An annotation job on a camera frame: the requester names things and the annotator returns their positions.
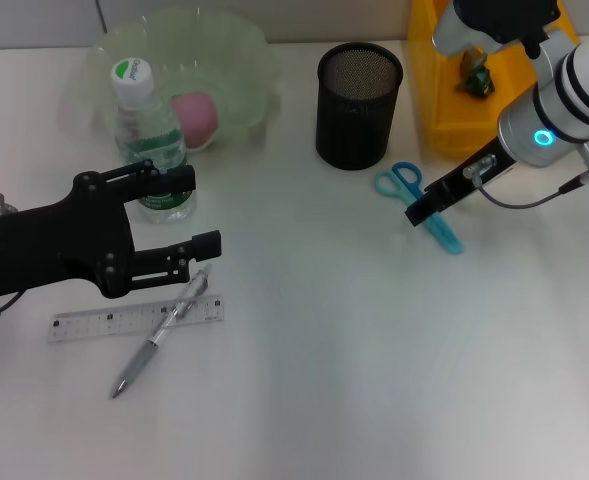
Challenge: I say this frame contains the clear grey pen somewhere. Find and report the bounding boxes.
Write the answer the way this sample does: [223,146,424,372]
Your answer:
[109,263,213,400]

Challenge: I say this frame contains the blue scissors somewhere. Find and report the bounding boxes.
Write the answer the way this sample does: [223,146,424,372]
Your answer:
[373,160,464,255]

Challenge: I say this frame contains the clear water bottle green label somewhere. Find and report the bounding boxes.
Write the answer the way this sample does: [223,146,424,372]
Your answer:
[111,57,197,225]

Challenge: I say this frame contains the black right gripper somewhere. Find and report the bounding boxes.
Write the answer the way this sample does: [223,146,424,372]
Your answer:
[404,139,518,227]

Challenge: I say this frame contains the green plastic wrapper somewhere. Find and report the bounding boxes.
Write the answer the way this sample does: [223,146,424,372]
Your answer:
[454,47,496,99]

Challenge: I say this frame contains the green translucent fruit bowl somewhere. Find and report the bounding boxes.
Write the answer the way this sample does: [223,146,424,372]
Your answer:
[58,7,285,156]

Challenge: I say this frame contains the transparent ruler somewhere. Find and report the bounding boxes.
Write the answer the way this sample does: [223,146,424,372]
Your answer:
[47,293,226,344]

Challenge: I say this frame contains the black mesh pen cup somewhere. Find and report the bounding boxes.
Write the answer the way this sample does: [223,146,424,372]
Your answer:
[315,41,405,172]

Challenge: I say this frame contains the yellow plastic bin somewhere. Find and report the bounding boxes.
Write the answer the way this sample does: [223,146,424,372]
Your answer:
[406,0,583,161]

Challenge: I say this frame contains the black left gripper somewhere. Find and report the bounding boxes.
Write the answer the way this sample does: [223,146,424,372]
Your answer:
[0,158,223,300]

